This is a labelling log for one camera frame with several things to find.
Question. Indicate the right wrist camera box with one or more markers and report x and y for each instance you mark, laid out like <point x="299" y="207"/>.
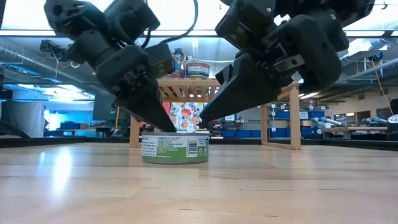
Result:
<point x="242" y="25"/>

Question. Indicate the black metal table frame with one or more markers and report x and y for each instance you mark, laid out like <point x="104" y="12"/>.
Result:
<point x="62" y="140"/>

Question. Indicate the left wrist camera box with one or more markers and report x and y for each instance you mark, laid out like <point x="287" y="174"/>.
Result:
<point x="130" y="18"/>

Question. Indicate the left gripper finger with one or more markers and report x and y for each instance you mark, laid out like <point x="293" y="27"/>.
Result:
<point x="124" y="71"/>
<point x="161" y="60"/>

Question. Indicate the ceiling light panel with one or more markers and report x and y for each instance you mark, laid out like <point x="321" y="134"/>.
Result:
<point x="25" y="33"/>
<point x="363" y="33"/>
<point x="202" y="33"/>

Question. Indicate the black device white top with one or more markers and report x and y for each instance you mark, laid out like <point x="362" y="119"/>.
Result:
<point x="393" y="127"/>

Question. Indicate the wooden slatted shelf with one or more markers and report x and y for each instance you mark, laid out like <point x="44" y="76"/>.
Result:
<point x="293" y="118"/>

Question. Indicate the grey covered cabinet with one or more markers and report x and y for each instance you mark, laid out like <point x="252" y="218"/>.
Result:
<point x="25" y="116"/>

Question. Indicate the dark monitor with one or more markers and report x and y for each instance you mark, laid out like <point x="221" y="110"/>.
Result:
<point x="104" y="107"/>

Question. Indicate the blue shelf bin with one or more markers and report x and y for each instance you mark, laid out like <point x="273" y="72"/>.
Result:
<point x="317" y="114"/>
<point x="283" y="115"/>

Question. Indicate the black ceiling camera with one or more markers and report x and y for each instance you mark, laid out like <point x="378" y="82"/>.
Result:
<point x="179" y="51"/>
<point x="46" y="46"/>

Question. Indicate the blue storage bin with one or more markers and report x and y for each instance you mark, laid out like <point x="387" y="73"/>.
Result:
<point x="280" y="132"/>
<point x="256" y="133"/>
<point x="309" y="132"/>
<point x="243" y="133"/>
<point x="228" y="133"/>

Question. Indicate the wooden workbench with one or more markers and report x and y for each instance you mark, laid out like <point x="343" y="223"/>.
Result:
<point x="357" y="128"/>

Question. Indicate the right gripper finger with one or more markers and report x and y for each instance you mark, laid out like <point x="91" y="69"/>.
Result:
<point x="248" y="90"/>
<point x="224" y="74"/>

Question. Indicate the dark side table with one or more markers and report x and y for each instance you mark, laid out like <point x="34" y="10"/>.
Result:
<point x="71" y="126"/>

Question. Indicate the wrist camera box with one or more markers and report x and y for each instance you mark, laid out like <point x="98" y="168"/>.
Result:
<point x="242" y="25"/>
<point x="130" y="18"/>

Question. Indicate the orange fabric panel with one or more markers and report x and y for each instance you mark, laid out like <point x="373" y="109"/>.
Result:
<point x="166" y="109"/>

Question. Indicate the grey round ceiling duct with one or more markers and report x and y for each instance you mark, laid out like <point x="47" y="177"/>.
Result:
<point x="25" y="60"/>

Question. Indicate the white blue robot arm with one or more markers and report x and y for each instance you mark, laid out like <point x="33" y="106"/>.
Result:
<point x="374" y="120"/>
<point x="326" y="122"/>

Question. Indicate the floral print poster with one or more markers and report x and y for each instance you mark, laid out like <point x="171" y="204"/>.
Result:
<point x="186" y="118"/>

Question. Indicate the silver ceiling duct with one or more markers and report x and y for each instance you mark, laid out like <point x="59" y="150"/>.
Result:
<point x="360" y="46"/>

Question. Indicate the tuna can green white label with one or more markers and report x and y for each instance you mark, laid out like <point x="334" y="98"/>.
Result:
<point x="174" y="149"/>

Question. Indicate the white sign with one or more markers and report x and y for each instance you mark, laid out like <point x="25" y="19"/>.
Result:
<point x="230" y="118"/>

